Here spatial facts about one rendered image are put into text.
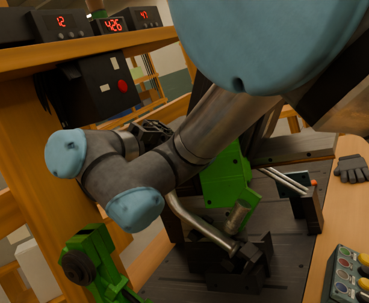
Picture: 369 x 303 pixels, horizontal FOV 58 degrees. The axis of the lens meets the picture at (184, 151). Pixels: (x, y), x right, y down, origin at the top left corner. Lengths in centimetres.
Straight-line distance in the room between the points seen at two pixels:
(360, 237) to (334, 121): 75
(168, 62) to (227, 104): 1075
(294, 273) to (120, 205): 49
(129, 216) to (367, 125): 35
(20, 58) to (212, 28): 56
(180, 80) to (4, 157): 1034
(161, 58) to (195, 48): 1107
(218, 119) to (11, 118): 50
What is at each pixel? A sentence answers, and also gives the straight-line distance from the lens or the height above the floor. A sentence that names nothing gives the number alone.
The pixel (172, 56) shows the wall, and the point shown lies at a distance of 1104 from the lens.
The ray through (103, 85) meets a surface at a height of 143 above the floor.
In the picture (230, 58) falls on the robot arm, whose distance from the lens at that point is 17.
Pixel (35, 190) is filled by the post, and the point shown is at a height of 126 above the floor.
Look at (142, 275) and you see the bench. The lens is 105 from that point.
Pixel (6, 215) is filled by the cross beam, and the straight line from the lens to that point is 86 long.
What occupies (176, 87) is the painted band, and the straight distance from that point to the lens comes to 1116.
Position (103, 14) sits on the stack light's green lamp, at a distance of 114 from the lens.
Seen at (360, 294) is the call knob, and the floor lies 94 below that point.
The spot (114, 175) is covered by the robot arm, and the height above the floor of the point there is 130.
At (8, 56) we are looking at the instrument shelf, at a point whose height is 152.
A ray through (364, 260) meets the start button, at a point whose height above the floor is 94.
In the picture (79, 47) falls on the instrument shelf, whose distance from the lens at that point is 80.
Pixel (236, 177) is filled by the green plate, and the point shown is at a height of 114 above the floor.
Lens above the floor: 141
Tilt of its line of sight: 14 degrees down
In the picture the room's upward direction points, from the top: 19 degrees counter-clockwise
